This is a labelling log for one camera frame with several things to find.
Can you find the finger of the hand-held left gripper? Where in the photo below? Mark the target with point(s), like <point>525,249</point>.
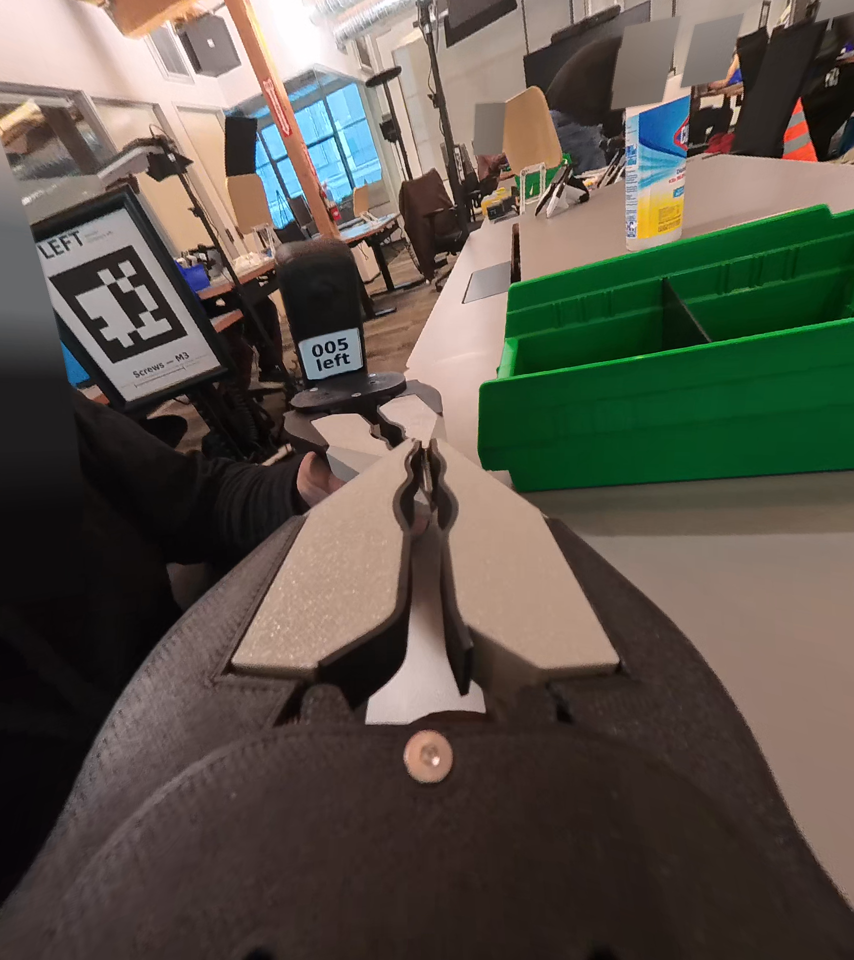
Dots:
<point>352,442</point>
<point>416,420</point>

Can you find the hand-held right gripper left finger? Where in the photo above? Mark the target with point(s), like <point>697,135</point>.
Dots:
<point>322,585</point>

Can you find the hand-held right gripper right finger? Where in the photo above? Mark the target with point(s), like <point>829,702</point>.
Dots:
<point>524,592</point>

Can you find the green plastic bin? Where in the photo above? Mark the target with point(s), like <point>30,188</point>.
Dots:
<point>659,420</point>

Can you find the person's left forearm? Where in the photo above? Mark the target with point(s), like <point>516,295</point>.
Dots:
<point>209,495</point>

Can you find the grey desk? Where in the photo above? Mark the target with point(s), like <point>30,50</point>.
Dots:
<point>772,615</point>

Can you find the person's left hand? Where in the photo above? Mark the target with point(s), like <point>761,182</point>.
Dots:
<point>318,480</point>

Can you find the wooden board on stand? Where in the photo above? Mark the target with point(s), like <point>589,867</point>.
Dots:
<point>249,202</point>

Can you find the chair with brown jacket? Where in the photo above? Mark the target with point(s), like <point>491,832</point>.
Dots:
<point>427,217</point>

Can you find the large window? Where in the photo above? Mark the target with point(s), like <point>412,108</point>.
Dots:
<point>329,150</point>

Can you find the framed marker sign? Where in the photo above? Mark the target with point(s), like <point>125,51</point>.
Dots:
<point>127,300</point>

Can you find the black floor lamp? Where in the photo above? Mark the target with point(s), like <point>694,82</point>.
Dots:
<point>389,112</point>

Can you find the phone stand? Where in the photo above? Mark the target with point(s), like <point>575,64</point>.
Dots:
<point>558,195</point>

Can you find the black bin divider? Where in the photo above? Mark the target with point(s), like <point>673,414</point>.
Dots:
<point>686,315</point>

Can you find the wipes canister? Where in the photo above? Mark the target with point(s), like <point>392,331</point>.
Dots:
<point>656,180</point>

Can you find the wooden post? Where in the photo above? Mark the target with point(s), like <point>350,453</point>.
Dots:
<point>284,112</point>

